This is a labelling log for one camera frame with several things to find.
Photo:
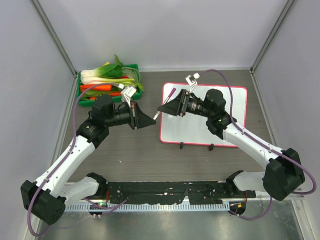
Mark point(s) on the pink framed whiteboard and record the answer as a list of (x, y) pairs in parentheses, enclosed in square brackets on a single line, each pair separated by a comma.
[(191, 129)]

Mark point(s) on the orange carrot toy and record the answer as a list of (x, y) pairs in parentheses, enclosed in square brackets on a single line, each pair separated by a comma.
[(102, 88)]

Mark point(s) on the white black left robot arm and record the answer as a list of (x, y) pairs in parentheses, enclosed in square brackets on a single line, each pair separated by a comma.
[(48, 196)]

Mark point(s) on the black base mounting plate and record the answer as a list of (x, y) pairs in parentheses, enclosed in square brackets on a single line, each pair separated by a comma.
[(170, 192)]

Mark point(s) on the black right whiteboard stand foot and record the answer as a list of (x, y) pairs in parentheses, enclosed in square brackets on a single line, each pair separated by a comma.
[(211, 147)]

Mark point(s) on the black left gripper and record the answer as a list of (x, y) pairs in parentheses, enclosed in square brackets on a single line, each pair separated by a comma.
[(138, 119)]

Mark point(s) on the bok choy toy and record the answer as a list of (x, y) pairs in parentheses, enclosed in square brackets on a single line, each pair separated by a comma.
[(106, 71)]

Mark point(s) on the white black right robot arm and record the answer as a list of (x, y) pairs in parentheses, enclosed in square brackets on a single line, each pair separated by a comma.
[(281, 174)]

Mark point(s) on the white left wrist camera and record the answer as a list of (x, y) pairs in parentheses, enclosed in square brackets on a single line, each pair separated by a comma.
[(127, 93)]

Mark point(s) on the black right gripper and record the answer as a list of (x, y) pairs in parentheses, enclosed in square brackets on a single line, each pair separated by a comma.
[(173, 107)]

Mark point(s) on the green onion toy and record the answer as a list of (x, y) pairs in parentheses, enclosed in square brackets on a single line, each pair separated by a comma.
[(108, 81)]

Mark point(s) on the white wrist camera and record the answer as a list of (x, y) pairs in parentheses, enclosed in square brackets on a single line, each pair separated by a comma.
[(127, 93), (192, 81)]

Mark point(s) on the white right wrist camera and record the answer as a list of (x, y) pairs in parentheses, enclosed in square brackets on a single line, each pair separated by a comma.
[(192, 81)]

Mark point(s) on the green leaf vegetable toy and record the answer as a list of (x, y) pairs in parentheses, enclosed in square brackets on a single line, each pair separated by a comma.
[(90, 95)]

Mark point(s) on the white slotted cable duct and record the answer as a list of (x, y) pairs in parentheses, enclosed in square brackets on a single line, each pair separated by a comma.
[(185, 206)]

